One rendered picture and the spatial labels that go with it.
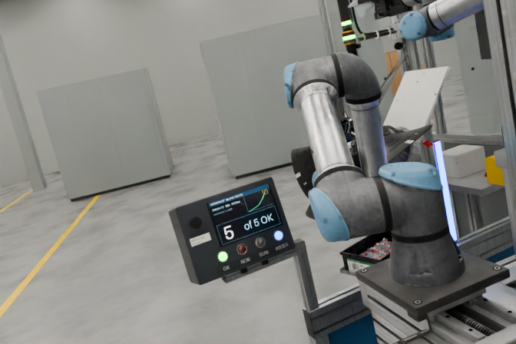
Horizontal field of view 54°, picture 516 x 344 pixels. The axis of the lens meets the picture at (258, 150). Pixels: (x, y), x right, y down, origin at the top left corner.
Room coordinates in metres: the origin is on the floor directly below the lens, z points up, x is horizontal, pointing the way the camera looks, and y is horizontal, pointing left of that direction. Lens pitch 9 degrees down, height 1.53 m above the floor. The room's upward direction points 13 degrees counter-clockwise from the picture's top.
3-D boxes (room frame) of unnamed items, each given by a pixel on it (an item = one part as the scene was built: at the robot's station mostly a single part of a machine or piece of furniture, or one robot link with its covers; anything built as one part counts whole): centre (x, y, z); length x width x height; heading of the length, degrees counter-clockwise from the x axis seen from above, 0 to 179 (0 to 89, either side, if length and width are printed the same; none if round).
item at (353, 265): (1.57, -0.32, 0.85); 0.22 x 0.17 x 0.07; 126
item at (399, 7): (1.63, -0.52, 1.63); 0.12 x 0.08 x 0.09; 31
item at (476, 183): (2.12, -0.88, 0.85); 0.36 x 0.24 x 0.03; 22
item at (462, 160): (2.20, -0.88, 0.92); 0.17 x 0.16 x 0.11; 112
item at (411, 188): (0.99, -0.28, 1.20); 0.13 x 0.12 x 0.14; 86
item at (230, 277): (1.25, 0.05, 1.04); 0.24 x 0.03 x 0.03; 112
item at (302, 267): (1.28, -0.05, 0.96); 0.03 x 0.03 x 0.20; 22
